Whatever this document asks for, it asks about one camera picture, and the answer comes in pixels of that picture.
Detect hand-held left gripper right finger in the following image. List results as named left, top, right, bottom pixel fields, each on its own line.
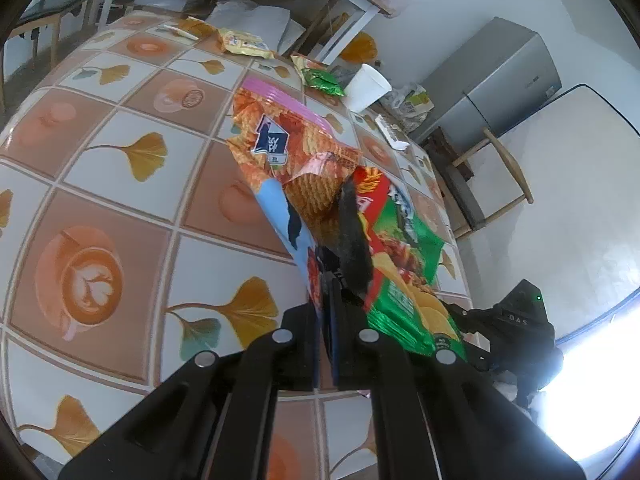
left=332, top=280, right=587, bottom=480

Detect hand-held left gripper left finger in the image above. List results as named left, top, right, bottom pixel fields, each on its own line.
left=57, top=280, right=332, bottom=480

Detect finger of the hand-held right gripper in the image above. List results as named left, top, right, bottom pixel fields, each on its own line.
left=441, top=302, right=497, bottom=333

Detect green chips bag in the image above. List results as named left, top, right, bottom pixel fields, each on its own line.
left=350, top=165, right=468, bottom=361

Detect orange chips bag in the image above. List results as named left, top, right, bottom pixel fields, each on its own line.
left=226, top=77, right=366, bottom=361

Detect wooden chair dark seat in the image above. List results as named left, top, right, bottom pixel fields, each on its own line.
left=5, top=0, right=101, bottom=111
left=425, top=127, right=535, bottom=241

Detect dark wooden stool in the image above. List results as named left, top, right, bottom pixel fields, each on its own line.
left=422, top=127, right=473, bottom=181

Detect white striped wrapper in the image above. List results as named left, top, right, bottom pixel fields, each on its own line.
left=375, top=114, right=412, bottom=151

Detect white printed shopping bag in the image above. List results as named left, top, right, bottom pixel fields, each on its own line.
left=382, top=82, right=436, bottom=126

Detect grey refrigerator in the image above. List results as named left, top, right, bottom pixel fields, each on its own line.
left=407, top=16, right=562, bottom=146

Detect white paper cup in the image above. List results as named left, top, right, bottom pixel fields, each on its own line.
left=344, top=64, right=392, bottom=113

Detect small green snack packet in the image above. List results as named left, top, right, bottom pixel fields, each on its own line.
left=291, top=54, right=347, bottom=98

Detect yellow plastic bag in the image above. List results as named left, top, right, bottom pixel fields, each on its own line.
left=340, top=32, right=378, bottom=63

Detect yellow snack packet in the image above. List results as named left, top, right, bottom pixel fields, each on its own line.
left=216, top=27, right=275, bottom=59

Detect white side table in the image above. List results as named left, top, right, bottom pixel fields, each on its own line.
left=220, top=0, right=401, bottom=66

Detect yellow wrapper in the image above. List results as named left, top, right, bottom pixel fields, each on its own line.
left=165, top=16, right=216, bottom=40

